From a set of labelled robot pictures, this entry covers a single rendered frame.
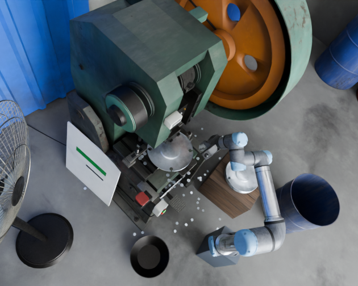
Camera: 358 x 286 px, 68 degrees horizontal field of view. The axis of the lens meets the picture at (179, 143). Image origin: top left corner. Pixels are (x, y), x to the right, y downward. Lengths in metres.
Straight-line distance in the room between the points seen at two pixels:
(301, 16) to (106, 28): 0.77
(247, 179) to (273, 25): 1.30
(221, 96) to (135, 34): 0.68
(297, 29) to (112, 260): 1.90
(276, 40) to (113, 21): 0.67
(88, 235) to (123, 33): 1.60
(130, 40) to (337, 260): 2.55
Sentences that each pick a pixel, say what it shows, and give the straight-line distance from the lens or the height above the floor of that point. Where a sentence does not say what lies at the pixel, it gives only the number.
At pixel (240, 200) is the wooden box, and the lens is 2.18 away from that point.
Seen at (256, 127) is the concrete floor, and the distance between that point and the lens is 3.01.
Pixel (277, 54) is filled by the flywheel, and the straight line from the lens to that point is 1.29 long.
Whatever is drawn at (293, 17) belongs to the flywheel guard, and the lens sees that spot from 1.23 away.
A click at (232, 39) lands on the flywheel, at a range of 1.42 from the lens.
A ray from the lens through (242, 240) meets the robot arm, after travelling 1.33.
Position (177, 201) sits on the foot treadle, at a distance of 2.21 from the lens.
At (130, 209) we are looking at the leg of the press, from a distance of 2.29.
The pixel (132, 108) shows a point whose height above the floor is 1.41.
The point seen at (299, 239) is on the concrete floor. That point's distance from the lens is 2.78.
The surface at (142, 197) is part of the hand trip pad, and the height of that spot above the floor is 0.76.
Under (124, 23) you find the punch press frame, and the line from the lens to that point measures 1.18.
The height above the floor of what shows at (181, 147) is 0.78.
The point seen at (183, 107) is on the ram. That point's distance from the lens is 1.36.
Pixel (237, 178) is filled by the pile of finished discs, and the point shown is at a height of 0.39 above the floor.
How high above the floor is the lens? 2.25
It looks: 60 degrees down
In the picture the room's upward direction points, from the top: 25 degrees clockwise
